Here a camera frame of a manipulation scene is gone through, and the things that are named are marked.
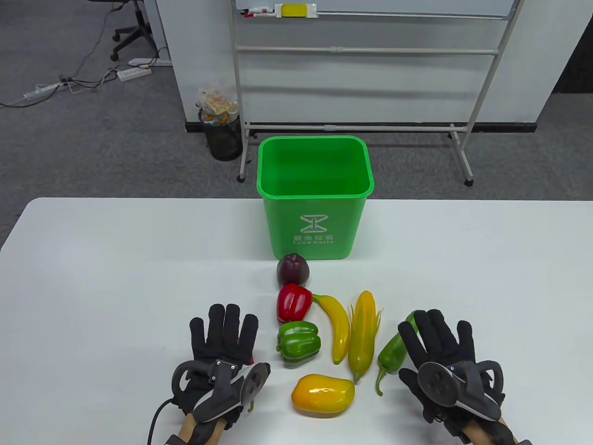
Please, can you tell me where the white whiteboard on metal stand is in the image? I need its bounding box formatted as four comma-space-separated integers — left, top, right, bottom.
230, 0, 526, 186

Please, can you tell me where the person's right forearm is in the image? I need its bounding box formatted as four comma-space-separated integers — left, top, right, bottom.
456, 417, 529, 445

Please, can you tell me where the red chili pepper vegetable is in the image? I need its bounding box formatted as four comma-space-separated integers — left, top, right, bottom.
237, 338, 256, 413

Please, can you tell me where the person's left hand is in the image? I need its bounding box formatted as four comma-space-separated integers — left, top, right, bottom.
174, 304, 260, 425

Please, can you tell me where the yellow corn cob vegetable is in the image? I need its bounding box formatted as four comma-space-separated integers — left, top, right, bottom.
347, 291, 384, 383

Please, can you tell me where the red bell pepper vegetable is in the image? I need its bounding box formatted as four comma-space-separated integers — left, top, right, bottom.
277, 284, 313, 323

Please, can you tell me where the green chili pepper vegetable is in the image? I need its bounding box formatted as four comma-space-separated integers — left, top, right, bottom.
376, 311, 420, 396

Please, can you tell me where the person's right hand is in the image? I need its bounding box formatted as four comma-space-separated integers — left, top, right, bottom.
397, 309, 505, 426

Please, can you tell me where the dark purple pepper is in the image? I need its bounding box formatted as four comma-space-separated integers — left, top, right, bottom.
277, 253, 310, 286

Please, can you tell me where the green food waste bin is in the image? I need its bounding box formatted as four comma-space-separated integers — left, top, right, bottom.
257, 135, 375, 260

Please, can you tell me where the clear plastic bag of trash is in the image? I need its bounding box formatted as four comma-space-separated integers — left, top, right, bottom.
195, 83, 240, 127

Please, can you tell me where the black glove cable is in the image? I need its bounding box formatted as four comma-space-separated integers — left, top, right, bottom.
147, 400, 177, 445

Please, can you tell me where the black mesh wastebasket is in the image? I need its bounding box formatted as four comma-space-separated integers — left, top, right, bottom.
198, 109, 243, 162

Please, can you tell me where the black floor cable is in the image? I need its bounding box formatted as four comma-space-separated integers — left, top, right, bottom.
69, 0, 122, 80

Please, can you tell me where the black office chair base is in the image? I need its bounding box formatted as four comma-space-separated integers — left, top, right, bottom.
110, 0, 160, 62

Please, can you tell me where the yellow mango fruit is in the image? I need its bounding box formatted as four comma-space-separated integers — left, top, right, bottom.
291, 374, 356, 414

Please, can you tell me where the yellow banana fruit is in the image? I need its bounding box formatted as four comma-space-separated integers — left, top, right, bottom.
312, 294, 351, 365

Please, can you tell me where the green bell pepper vegetable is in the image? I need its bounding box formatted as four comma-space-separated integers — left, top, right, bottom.
276, 321, 322, 369

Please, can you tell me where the grey hand controller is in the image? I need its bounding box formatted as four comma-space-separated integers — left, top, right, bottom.
171, 359, 271, 425
417, 359, 505, 422

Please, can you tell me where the person's left forearm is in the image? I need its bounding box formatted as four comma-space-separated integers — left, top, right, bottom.
167, 413, 232, 445

